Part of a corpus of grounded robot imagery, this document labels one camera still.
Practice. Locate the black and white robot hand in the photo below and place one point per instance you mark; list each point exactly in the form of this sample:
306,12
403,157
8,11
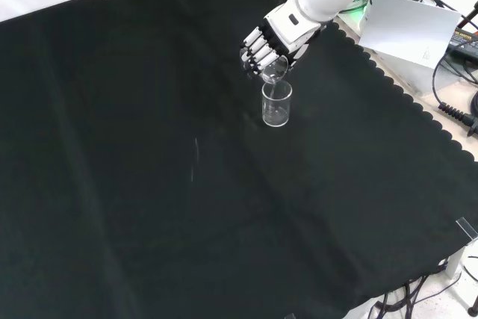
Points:
287,27

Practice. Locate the clear glass beaker with water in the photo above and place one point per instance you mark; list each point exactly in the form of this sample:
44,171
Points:
274,72

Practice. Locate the black power adapter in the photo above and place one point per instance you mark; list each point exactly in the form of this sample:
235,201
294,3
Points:
465,42

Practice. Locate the black tripod leg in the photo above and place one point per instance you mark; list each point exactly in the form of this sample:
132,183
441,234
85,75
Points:
468,16

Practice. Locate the black bench cloth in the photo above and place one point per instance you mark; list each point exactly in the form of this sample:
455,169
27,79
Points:
149,147

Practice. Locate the clear tape strip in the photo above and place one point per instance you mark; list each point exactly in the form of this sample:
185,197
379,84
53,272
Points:
467,227
290,316

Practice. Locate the white stand frame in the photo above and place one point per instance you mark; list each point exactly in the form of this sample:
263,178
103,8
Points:
465,270

